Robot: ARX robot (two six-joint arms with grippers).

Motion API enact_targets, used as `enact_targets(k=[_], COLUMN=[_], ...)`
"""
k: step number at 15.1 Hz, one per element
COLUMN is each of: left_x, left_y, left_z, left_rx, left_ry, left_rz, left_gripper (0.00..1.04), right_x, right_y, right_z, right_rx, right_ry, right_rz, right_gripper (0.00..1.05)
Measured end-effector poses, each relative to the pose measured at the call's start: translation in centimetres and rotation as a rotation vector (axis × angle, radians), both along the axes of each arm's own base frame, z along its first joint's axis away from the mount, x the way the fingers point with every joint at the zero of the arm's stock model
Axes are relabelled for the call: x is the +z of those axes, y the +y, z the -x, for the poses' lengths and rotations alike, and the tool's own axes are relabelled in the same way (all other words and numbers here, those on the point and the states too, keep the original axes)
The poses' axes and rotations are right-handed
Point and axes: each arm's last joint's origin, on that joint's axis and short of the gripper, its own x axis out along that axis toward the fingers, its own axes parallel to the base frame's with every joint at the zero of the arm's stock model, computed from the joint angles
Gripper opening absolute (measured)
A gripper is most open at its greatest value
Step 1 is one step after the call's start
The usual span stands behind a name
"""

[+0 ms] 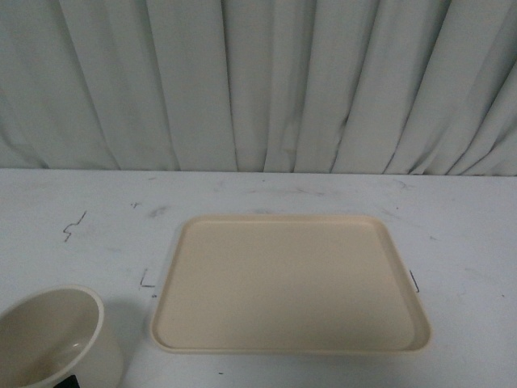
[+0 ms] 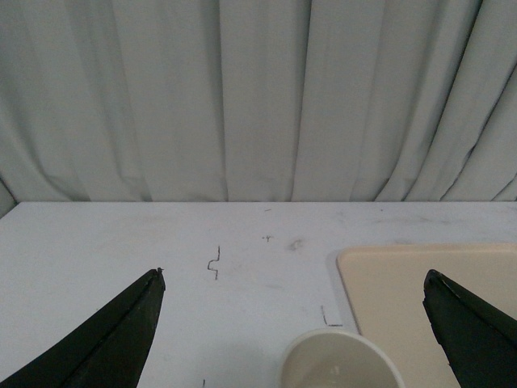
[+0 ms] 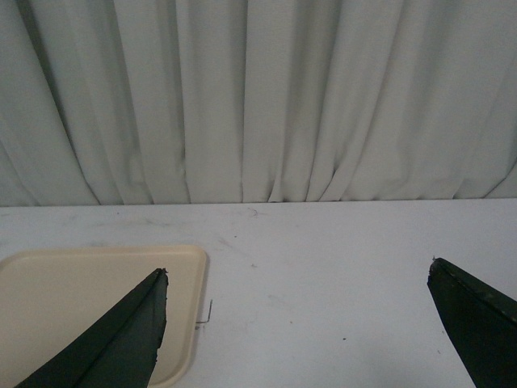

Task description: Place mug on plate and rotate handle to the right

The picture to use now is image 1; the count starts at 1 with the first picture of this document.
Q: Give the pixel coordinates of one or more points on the white smiley face mug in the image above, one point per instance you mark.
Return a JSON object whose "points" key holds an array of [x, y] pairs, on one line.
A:
{"points": [[48, 340]]}

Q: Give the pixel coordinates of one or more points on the beige rectangular plastic tray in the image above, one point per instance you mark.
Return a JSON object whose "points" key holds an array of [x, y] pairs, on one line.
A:
{"points": [[288, 284]]}

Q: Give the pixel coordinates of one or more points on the white pleated curtain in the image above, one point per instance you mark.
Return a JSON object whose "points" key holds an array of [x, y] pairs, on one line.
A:
{"points": [[367, 87]]}

